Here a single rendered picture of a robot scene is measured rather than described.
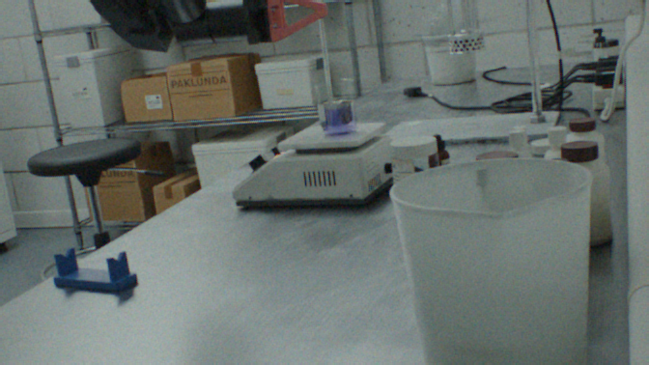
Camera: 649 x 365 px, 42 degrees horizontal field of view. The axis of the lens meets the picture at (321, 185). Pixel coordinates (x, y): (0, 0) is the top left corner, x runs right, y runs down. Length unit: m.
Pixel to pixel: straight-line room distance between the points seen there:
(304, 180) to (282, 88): 2.36
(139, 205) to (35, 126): 0.95
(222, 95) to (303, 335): 2.77
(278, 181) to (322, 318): 0.41
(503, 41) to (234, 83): 1.10
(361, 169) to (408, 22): 2.53
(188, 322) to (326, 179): 0.38
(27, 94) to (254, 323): 3.80
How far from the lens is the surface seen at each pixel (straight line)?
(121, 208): 3.86
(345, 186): 1.10
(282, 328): 0.75
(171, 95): 3.58
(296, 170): 1.13
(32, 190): 4.64
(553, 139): 1.03
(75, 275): 0.98
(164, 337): 0.78
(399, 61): 3.63
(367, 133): 1.12
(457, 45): 1.48
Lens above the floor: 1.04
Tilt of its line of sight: 13 degrees down
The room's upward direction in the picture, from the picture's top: 8 degrees counter-clockwise
